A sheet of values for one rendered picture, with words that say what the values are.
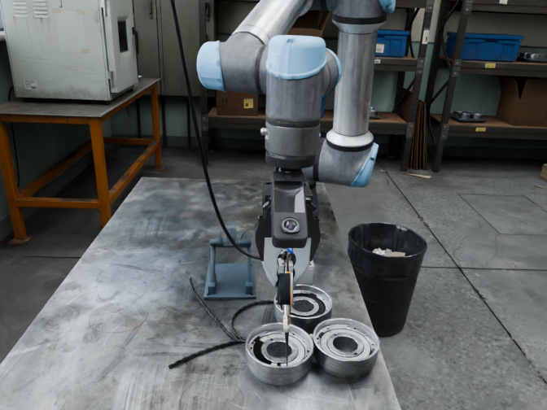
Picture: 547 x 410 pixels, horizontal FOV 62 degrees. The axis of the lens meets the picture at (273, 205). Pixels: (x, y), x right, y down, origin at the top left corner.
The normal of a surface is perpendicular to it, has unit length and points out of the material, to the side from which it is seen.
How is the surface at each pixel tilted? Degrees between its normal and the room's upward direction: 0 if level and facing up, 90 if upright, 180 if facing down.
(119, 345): 0
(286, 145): 90
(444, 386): 0
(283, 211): 31
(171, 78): 90
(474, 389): 0
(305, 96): 90
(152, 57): 90
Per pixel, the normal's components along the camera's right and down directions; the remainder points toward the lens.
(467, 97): 0.02, 0.39
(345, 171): -0.32, 0.51
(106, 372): 0.04, -0.92
